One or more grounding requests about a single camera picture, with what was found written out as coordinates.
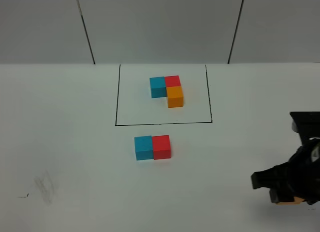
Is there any orange template cube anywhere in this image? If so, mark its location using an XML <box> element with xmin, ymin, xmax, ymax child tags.
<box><xmin>166</xmin><ymin>86</ymin><xmax>184</xmax><ymax>108</ymax></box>

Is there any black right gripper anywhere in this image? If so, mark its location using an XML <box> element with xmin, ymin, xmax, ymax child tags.
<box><xmin>251</xmin><ymin>139</ymin><xmax>320</xmax><ymax>205</ymax></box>

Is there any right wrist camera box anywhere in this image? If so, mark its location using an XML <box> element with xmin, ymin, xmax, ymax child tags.
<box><xmin>289</xmin><ymin>111</ymin><xmax>320</xmax><ymax>145</ymax></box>

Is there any blue template cube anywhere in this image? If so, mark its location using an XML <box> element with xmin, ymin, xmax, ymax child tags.
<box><xmin>149</xmin><ymin>77</ymin><xmax>167</xmax><ymax>98</ymax></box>

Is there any red template cube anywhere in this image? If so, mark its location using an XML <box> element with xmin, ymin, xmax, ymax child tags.
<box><xmin>164</xmin><ymin>75</ymin><xmax>181</xmax><ymax>87</ymax></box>

